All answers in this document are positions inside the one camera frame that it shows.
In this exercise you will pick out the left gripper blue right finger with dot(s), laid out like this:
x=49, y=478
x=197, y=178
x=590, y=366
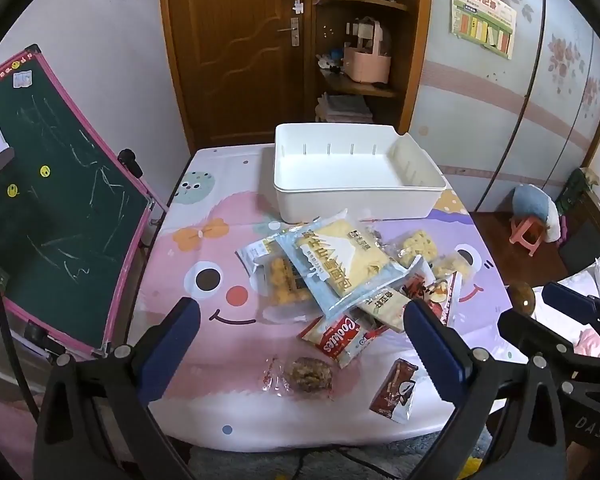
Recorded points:
x=443, y=353

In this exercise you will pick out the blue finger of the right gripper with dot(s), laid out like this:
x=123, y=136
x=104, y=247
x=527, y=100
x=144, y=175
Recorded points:
x=580, y=308

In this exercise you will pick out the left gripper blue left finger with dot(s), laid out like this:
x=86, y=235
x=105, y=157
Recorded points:
x=160, y=351

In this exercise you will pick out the red white pizza snack packet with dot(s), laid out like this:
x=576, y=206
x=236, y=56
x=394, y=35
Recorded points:
x=441, y=295

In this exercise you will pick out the brown chocolate wafer packet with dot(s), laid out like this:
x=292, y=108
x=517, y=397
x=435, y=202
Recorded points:
x=394, y=397

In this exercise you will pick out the beige soda cracker packet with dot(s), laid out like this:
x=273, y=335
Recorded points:
x=387, y=307

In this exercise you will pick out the yellow puffed snack packet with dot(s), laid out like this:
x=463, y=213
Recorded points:
x=451, y=263

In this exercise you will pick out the red cookies packet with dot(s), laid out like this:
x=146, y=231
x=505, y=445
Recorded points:
x=345, y=338

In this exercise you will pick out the yellow rice cracker packet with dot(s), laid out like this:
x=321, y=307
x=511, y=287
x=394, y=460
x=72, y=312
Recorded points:
x=407, y=247

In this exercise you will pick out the blue yellow bread package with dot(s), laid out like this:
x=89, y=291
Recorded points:
x=341, y=262

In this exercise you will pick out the orange fried snack packet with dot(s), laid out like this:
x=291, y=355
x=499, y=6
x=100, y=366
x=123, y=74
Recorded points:
x=287, y=300

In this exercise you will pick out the dark date cake packet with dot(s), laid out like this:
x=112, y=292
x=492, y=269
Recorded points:
x=303, y=377

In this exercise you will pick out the white pillow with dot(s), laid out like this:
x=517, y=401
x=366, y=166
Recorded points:
x=585, y=340

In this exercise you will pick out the pink plastic stool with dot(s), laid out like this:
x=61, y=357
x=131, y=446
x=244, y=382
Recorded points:
x=527, y=232

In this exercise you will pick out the blue plush cushion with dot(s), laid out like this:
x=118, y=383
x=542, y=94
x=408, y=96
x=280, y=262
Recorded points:
x=530, y=201

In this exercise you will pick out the white plastic storage bin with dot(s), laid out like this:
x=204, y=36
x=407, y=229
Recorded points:
x=371, y=171

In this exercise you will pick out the folded towels stack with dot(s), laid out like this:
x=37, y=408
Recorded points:
x=342, y=108

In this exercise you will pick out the brown wooden door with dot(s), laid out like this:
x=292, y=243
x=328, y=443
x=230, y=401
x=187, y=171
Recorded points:
x=237, y=67

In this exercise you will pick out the wooden corner shelf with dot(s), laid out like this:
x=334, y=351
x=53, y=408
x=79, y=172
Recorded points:
x=329, y=26

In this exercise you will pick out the wooden bed post knob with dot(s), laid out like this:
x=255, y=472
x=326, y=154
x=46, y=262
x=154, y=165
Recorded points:
x=522, y=297

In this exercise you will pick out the green chalkboard pink frame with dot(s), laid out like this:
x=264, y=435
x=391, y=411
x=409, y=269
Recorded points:
x=71, y=216

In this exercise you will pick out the pink basket with handle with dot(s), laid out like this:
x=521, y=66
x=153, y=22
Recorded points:
x=367, y=60

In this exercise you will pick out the wall calendar poster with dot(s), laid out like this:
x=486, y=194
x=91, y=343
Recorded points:
x=489, y=23

